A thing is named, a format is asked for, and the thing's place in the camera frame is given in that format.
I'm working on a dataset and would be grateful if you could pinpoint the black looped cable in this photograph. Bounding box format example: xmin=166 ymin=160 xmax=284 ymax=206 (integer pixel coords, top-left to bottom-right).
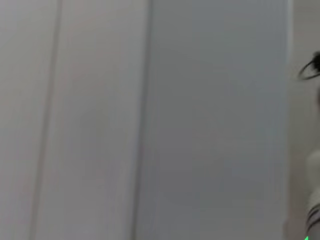
xmin=298 ymin=50 xmax=320 ymax=81

